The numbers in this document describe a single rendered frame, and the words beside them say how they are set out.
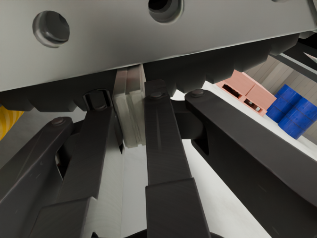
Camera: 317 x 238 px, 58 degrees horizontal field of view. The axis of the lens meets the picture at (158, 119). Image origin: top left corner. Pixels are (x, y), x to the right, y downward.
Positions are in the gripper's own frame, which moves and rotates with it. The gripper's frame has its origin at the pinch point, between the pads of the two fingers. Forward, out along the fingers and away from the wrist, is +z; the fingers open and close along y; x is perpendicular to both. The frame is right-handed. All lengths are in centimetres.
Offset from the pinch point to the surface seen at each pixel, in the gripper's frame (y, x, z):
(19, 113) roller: -12.8, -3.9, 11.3
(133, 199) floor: -17, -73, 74
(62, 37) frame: -2.9, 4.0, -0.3
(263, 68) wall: 257, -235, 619
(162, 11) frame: 2.5, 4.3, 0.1
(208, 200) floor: 17, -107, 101
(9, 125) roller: -12.9, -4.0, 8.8
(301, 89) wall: 359, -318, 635
